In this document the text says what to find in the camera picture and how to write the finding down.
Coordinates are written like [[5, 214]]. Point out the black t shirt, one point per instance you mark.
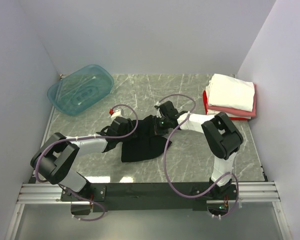
[[145, 145]]

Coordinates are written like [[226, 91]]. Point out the red folded t shirt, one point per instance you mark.
[[204, 100]]

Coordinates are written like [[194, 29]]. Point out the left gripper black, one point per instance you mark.
[[131, 127]]

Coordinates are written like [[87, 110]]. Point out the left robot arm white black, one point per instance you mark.
[[55, 158]]

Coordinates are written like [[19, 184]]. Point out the black base bar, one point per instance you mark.
[[152, 196]]

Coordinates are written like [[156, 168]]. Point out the aluminium rail left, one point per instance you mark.
[[31, 194]]

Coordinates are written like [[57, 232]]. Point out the white folded t shirt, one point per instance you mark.
[[229, 92]]

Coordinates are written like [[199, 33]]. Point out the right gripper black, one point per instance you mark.
[[156, 130]]

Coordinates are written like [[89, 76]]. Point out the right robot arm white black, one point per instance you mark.
[[222, 136]]

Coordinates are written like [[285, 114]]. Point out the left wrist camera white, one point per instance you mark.
[[114, 113]]

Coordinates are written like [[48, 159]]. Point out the teal plastic basket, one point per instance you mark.
[[80, 90]]

